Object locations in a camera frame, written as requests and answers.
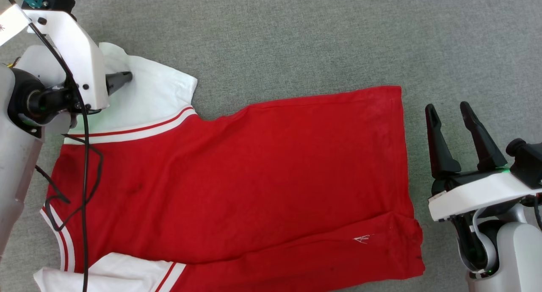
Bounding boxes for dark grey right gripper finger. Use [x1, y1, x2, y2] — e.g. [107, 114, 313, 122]
[460, 101, 508, 172]
[425, 104, 462, 179]

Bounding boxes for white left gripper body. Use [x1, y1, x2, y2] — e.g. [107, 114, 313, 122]
[25, 9, 111, 111]

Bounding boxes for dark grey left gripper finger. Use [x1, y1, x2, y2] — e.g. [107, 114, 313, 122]
[105, 71, 133, 96]

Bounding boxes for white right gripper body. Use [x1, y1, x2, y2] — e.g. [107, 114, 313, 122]
[428, 167, 542, 222]

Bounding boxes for red and white t-shirt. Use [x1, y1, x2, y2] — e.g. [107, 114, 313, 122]
[33, 42, 426, 292]

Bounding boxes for white paper tag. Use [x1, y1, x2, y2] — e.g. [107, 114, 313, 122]
[0, 4, 33, 47]

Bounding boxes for thin black cable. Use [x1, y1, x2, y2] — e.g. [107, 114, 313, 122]
[0, 0, 91, 292]
[35, 133, 105, 232]

